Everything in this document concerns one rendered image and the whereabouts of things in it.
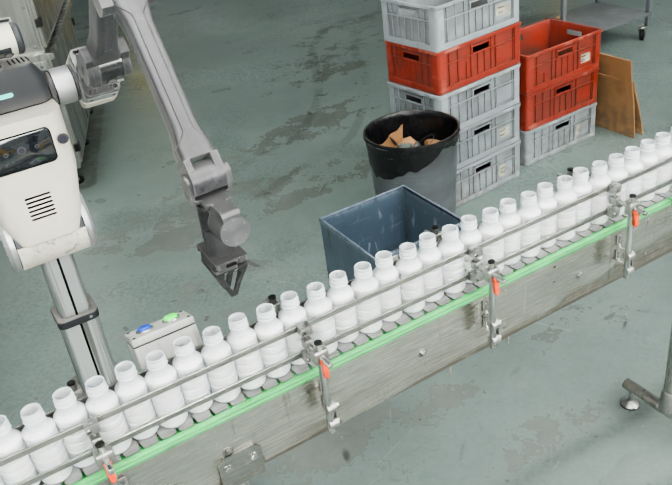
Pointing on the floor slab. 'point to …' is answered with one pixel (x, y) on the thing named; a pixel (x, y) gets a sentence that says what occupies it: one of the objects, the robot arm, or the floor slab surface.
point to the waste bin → (445, 174)
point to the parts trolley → (603, 12)
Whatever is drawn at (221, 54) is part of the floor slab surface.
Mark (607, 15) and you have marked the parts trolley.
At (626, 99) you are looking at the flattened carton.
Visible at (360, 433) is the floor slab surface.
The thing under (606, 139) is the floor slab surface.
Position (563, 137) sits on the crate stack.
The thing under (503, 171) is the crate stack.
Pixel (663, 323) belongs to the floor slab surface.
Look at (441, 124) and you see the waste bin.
